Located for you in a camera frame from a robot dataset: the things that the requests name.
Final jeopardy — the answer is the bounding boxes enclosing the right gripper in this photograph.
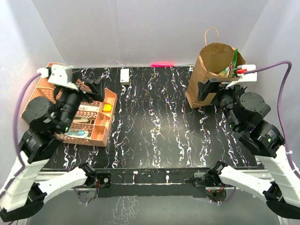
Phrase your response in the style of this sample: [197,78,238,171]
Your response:
[197,78,245,131]

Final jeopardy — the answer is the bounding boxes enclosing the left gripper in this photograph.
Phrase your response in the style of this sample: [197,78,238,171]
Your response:
[59,70,107,131]

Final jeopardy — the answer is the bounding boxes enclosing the green chips bag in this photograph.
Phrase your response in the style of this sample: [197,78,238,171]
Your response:
[218,49,238,78]

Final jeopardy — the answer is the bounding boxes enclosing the brown paper bag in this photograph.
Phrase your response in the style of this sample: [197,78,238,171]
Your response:
[185,41,246,109]

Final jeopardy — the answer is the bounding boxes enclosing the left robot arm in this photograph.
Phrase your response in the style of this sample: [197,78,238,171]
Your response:
[0,78,105,224]

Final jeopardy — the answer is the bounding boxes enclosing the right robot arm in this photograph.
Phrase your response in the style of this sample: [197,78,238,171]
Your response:
[185,78,300,219]

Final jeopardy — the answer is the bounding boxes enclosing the white tube in organizer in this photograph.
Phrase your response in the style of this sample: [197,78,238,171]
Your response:
[78,105,99,112]

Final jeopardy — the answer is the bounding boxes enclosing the yellow sticky note block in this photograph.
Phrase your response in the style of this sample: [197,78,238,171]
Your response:
[102,104,113,113]

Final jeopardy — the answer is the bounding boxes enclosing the small white box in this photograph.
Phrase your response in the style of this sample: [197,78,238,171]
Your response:
[120,68,130,85]

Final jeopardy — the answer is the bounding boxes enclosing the stapler in organizer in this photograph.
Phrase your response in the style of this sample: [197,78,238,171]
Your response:
[73,116,95,124]

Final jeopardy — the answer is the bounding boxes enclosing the red light strip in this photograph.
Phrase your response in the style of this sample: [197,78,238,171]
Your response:
[150,61,174,68]

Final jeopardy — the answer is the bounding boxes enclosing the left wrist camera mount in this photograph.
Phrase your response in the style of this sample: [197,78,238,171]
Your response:
[37,64,79,90]

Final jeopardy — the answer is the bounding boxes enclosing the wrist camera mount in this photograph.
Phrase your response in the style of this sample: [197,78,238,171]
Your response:
[37,64,79,90]
[226,64,257,89]

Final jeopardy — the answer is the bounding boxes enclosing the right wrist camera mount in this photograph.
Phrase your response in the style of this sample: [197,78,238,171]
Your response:
[226,64,257,89]

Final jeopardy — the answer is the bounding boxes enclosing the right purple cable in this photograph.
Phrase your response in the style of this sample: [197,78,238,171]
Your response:
[243,60,300,179]

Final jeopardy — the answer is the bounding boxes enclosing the black front mounting rail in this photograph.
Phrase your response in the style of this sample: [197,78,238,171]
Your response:
[97,168,208,198]

